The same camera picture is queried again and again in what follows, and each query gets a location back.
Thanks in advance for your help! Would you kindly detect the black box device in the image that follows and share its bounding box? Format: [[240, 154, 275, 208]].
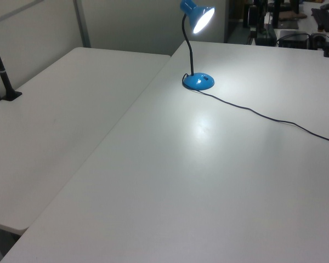
[[278, 30, 311, 49]]

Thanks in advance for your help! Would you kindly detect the grey metal partition post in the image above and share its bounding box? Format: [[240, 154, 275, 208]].
[[73, 0, 92, 49]]

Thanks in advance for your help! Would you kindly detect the blue gooseneck desk lamp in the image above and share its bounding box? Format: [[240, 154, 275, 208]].
[[179, 0, 217, 92]]

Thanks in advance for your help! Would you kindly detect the black camera stand with clamp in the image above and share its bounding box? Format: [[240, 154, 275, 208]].
[[0, 24, 23, 102]]

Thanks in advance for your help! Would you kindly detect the black lamp power cable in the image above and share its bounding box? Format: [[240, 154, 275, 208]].
[[181, 72, 329, 145]]

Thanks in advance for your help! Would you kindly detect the black monitor stand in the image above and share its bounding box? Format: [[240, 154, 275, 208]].
[[268, 0, 300, 30]]

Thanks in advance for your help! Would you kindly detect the white side table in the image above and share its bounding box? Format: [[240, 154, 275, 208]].
[[0, 47, 172, 236]]

